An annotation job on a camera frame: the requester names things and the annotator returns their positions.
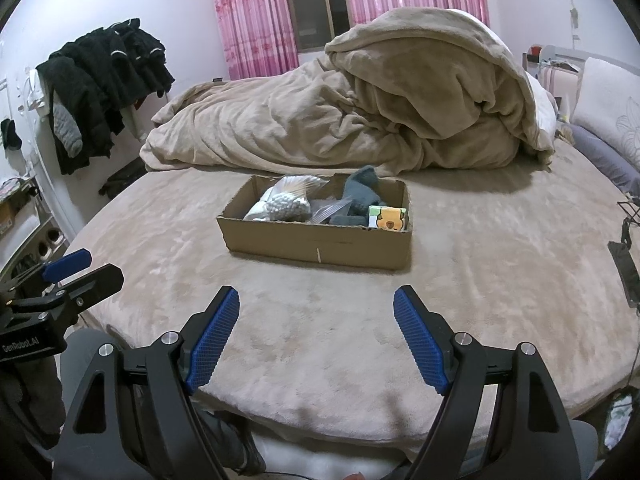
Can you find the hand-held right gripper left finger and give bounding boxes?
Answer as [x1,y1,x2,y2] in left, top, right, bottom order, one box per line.
[52,285,241,480]

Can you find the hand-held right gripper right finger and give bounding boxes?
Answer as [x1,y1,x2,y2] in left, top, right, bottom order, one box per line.
[394,285,583,480]

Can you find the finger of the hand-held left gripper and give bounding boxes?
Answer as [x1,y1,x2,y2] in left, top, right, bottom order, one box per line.
[10,262,125,328]
[40,248,93,283]

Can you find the green cartoon tissue pack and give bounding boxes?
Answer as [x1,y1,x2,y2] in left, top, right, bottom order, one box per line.
[367,205,408,233]

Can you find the cardboard box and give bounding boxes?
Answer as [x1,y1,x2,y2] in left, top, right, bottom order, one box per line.
[215,172,415,272]

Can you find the white sock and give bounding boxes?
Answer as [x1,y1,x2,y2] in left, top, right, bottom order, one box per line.
[243,185,281,222]

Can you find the bag of white pellets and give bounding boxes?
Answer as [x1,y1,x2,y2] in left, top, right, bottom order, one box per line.
[267,191,312,222]

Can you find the clear plastic zip bag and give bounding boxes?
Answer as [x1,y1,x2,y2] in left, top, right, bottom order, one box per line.
[307,197,353,226]

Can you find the dark grey-green cloth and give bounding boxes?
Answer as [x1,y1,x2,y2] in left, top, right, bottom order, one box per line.
[342,165,388,216]

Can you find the person's left forearm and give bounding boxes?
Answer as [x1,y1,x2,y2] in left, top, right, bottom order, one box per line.
[0,355,68,480]

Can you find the person's grey trousers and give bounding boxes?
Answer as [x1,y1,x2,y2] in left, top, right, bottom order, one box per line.
[52,327,598,480]

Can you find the bed with beige sheet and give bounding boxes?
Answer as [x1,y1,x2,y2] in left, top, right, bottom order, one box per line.
[65,135,640,456]

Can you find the metal shelf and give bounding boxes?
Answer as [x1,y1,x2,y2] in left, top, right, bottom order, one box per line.
[0,175,68,263]

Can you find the grey quilted garment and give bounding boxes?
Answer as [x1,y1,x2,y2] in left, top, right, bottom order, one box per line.
[52,102,84,157]

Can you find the black hat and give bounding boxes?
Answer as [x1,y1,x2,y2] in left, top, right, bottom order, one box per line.
[0,117,23,151]

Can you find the black hanging clothes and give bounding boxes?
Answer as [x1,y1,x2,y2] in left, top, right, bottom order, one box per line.
[35,17,176,176]

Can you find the black phone stand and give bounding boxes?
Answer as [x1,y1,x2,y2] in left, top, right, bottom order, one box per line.
[607,200,640,311]

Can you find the beige duvet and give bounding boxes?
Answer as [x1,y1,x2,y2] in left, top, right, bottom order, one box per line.
[140,7,558,171]

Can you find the grey pillow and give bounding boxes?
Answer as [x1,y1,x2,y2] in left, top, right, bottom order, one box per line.
[562,122,640,196]

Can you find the flower pattern pillow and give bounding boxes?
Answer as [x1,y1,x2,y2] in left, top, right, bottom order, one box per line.
[570,56,640,161]

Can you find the window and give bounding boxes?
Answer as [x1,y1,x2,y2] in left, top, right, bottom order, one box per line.
[282,0,353,53]

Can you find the white wall cable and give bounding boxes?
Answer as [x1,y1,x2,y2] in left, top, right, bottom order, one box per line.
[562,0,582,41]

